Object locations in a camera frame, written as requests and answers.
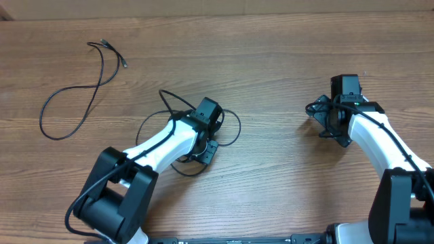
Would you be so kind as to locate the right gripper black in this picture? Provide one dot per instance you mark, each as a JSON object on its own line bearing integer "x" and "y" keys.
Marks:
{"x": 319, "y": 113}

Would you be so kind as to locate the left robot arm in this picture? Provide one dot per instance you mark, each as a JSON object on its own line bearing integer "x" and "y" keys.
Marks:
{"x": 116, "y": 195}

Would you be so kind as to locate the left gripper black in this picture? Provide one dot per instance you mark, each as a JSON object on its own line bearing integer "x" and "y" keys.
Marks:
{"x": 207, "y": 156}

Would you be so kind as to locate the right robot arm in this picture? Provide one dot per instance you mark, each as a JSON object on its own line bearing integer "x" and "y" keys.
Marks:
{"x": 402, "y": 210}

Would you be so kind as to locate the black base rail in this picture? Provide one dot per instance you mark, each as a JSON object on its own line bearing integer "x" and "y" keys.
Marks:
{"x": 234, "y": 239}

